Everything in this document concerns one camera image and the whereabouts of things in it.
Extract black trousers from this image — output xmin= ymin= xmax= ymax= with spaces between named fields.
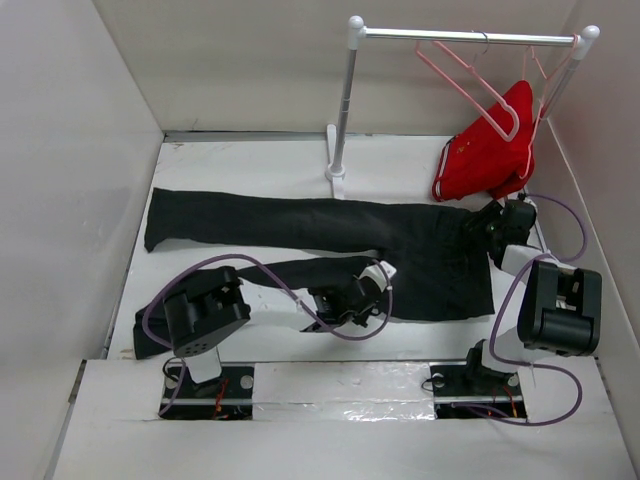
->
xmin=132 ymin=187 xmax=496 ymax=361

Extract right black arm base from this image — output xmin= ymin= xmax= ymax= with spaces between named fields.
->
xmin=421 ymin=340 xmax=527 ymax=420

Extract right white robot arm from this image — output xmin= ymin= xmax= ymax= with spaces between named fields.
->
xmin=462 ymin=199 xmax=602 ymax=394

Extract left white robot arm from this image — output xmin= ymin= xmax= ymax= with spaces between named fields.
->
xmin=162 ymin=261 xmax=396 ymax=397

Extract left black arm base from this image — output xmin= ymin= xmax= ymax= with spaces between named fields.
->
xmin=159 ymin=361 xmax=255 ymax=421

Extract red garment on hanger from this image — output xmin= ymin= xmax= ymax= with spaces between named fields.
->
xmin=431 ymin=80 xmax=535 ymax=202

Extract pink empty hanger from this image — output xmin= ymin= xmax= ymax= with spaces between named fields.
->
xmin=414 ymin=30 xmax=521 ymax=144

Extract pink hanger with garment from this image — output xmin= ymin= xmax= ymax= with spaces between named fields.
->
xmin=518 ymin=34 xmax=581 ymax=180

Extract white metal clothes rack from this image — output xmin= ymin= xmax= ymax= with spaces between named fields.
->
xmin=325 ymin=16 xmax=601 ymax=200

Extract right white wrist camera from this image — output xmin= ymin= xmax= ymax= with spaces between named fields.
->
xmin=518 ymin=194 xmax=538 ymax=211

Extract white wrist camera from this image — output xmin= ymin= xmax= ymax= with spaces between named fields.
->
xmin=518 ymin=194 xmax=538 ymax=211
xmin=359 ymin=261 xmax=397 ymax=293

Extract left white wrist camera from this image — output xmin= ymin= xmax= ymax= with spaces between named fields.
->
xmin=359 ymin=261 xmax=397 ymax=293

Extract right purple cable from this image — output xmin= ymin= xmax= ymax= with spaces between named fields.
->
xmin=469 ymin=193 xmax=587 ymax=426

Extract purple cable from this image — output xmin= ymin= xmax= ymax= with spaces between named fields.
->
xmin=469 ymin=193 xmax=587 ymax=426
xmin=142 ymin=253 xmax=391 ymax=416

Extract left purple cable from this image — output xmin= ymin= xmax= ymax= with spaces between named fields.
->
xmin=142 ymin=253 xmax=391 ymax=416

